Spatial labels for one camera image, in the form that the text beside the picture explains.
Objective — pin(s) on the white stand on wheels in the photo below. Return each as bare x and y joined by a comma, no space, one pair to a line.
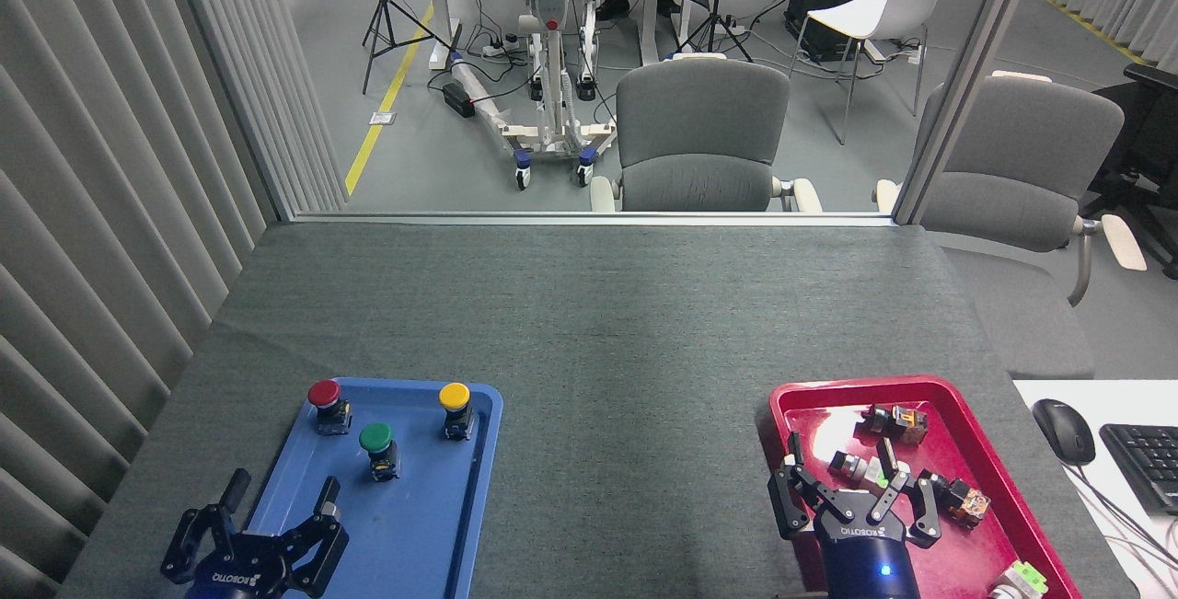
552,47

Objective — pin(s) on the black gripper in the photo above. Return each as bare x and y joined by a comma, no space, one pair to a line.
244,571
870,562

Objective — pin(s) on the black switch with red block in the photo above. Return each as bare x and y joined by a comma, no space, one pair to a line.
962,500

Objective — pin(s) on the blue plastic tray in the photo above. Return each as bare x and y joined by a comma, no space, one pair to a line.
405,525

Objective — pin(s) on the white plastic chair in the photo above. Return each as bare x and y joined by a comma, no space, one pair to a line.
874,15

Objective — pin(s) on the silver frame rail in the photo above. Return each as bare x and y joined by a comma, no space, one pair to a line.
589,218

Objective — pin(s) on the silver frame post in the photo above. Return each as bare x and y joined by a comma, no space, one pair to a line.
966,74

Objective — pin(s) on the white power strip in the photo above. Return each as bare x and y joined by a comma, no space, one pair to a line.
497,50

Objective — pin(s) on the green push button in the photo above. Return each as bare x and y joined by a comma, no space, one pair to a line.
375,438

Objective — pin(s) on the black switch with orange block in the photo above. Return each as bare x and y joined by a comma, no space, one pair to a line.
897,422

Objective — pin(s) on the grey office chair silver frame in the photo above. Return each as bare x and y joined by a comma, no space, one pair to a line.
1022,176

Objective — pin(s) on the black keyboard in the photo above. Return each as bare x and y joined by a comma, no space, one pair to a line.
1146,461

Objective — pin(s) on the white desk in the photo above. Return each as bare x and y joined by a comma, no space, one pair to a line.
1150,571

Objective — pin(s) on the grey office chair white armrests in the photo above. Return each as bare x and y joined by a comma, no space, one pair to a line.
699,134

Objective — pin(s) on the person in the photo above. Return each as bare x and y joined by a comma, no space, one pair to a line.
612,7

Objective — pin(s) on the black tripod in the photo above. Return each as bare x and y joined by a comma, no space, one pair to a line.
716,10
379,1

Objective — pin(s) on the white switch with green block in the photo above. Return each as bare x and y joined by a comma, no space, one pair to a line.
1022,579

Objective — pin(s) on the red push button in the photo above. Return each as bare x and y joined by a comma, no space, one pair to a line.
324,394

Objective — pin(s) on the silver switch with green block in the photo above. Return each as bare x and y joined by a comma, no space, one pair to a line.
851,467

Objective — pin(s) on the black office chair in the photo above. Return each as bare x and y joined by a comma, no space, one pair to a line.
1146,139

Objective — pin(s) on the red plastic tray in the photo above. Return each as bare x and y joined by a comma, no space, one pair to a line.
957,562

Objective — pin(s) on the black power adapter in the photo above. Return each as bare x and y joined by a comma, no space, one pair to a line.
457,100

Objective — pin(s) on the black computer mouse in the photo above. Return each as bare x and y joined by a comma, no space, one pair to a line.
1063,429

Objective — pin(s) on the yellow push button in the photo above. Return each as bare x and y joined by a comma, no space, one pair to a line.
455,396

